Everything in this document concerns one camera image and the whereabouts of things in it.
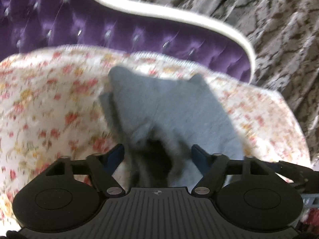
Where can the grey argyle knit sweater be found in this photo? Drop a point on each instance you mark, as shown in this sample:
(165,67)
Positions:
(159,120)

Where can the grey damask curtain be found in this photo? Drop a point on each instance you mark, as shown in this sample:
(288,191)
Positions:
(284,34)

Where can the floral bed quilt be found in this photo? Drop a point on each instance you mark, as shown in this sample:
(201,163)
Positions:
(50,108)

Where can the purple tufted velvet headboard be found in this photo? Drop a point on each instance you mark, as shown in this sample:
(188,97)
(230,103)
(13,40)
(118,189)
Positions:
(127,26)

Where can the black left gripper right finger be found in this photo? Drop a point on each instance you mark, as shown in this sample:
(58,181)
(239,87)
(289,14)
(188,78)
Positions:
(212,167)

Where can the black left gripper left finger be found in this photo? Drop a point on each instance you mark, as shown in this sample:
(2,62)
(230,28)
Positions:
(102,167)

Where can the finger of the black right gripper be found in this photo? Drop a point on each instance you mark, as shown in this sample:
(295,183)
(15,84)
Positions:
(293,172)

